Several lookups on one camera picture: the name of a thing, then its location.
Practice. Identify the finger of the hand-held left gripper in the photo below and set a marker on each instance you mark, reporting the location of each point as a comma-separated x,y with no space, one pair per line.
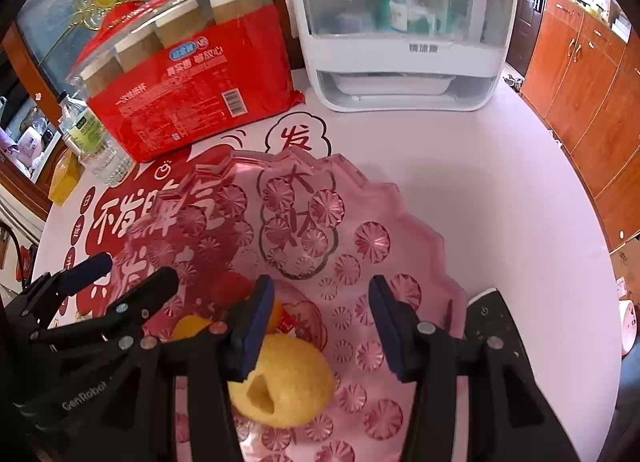
85,270
150,292

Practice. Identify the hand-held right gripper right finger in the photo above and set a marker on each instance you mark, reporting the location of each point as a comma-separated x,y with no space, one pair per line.
390,337

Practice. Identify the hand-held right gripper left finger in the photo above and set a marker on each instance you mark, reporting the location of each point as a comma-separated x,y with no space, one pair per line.
254,329

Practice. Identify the yellow pear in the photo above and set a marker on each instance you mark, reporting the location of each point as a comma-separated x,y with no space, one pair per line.
300,382

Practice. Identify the pink glass fruit plate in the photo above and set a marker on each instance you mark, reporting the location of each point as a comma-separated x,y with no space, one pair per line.
350,222

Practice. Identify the red round fruit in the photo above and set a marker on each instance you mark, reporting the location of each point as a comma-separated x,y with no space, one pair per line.
230,289

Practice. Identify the small yellow orange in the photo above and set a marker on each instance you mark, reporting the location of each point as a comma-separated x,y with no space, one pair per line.
192,326

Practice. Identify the yellow box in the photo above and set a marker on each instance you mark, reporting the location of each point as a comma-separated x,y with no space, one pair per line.
65,177

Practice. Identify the black flat device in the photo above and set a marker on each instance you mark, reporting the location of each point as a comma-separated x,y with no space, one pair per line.
487,317

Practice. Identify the clear plastic water bottle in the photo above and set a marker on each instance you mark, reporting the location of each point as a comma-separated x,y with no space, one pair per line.
107,162

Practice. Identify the pink printed table cover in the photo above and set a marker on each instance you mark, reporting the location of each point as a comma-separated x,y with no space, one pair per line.
500,192

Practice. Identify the red paper cup package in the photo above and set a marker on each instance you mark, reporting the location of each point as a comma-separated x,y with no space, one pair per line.
200,92

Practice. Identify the white round object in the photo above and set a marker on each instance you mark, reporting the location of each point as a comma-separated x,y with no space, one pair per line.
628,327

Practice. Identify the cardboard box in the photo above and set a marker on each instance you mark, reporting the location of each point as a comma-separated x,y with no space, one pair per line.
627,262

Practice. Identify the white countertop sterilizer cabinet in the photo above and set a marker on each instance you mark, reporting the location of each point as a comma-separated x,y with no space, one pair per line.
400,57

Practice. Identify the brown wooden cabinet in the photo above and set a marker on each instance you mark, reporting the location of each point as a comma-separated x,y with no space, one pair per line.
590,117

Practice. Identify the dark door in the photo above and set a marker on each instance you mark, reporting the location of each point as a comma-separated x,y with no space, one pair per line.
527,17

